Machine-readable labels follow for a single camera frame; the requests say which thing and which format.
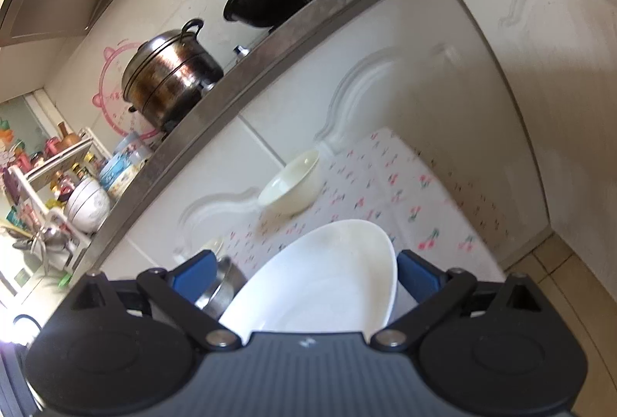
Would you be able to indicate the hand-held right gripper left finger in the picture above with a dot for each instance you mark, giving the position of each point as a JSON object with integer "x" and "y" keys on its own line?
{"x": 195, "y": 275}

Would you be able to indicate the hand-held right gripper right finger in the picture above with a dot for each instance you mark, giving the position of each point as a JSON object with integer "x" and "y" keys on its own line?
{"x": 417, "y": 276}

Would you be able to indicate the stainless steel bowl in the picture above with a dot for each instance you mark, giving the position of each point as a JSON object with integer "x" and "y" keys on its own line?
{"x": 222, "y": 289}

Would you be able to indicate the large white plate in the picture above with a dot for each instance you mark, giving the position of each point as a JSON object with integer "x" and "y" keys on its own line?
{"x": 318, "y": 282}

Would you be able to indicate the plain white bowl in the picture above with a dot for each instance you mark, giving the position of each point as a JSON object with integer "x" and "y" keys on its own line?
{"x": 289, "y": 190}

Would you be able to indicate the cherry print mat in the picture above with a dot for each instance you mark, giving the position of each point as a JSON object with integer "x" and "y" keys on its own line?
{"x": 424, "y": 195}

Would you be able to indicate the white cabinet door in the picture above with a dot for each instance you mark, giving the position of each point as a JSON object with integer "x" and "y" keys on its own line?
{"x": 409, "y": 50}
{"x": 554, "y": 36}
{"x": 212, "y": 176}

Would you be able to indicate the blue cartoon container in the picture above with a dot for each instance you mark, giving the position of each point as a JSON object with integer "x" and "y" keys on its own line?
{"x": 118, "y": 176}

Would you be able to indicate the white floral bowl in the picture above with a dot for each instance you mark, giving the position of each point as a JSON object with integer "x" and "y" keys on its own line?
{"x": 86, "y": 205}

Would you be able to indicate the blue cartoon mug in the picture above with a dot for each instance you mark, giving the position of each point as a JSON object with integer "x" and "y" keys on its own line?
{"x": 132, "y": 147}

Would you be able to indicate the metal spoon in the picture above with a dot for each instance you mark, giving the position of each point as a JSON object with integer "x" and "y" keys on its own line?
{"x": 48, "y": 234}

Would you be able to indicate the yellow cap sauce bottle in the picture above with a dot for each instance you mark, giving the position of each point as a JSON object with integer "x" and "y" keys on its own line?
{"x": 77, "y": 171}

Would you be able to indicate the red seasoning bottle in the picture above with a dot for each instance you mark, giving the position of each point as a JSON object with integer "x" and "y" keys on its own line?
{"x": 60, "y": 188}

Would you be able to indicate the white seasoning rack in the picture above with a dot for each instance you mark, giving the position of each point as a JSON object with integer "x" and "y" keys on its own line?
{"x": 53, "y": 159}

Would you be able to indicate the yellow chopsticks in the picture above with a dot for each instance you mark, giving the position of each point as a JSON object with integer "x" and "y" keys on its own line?
{"x": 14, "y": 231}

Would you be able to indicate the brown wooden bottle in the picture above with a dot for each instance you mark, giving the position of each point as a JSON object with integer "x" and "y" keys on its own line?
{"x": 65, "y": 135}

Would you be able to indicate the pink jar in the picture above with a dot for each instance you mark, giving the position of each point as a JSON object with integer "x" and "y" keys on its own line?
{"x": 50, "y": 150}

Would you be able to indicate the scorched steel pot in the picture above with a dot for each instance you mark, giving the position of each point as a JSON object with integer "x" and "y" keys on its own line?
{"x": 168, "y": 79}

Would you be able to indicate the gas stove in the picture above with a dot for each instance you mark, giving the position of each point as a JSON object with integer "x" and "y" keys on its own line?
{"x": 241, "y": 51}

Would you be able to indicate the dragon window sticker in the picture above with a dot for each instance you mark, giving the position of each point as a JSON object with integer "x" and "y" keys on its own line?
{"x": 7, "y": 142}

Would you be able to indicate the pink round wall sticker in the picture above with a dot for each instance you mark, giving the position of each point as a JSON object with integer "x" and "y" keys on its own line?
{"x": 108, "y": 74}

